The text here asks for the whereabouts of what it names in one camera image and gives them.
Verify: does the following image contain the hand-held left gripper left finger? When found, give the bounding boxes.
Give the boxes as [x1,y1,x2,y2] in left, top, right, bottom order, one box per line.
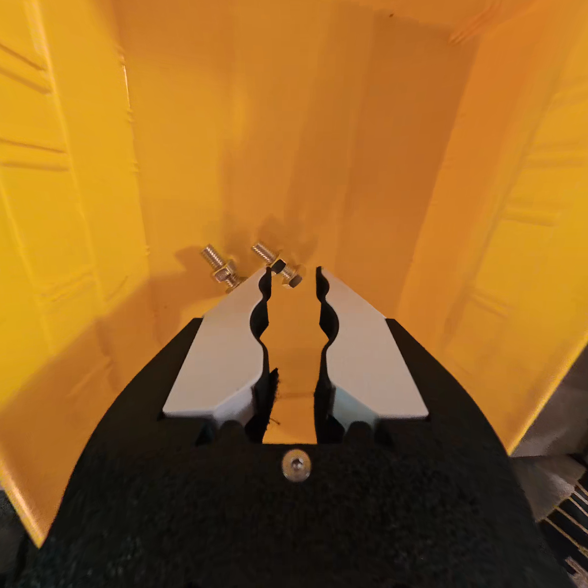
[162,266,281,445]

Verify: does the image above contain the silver hex bolt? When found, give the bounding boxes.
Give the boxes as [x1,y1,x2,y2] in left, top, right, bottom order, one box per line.
[201,243,244,295]
[251,242,306,290]

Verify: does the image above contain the yellow plastic bin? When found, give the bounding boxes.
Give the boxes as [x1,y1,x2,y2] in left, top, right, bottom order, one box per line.
[0,0,588,549]

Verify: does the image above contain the person's torso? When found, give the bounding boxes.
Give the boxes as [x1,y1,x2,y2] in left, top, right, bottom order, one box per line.
[507,455,588,588]

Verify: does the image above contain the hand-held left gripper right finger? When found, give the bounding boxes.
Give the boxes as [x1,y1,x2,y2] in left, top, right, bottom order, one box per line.
[314,266,430,445]

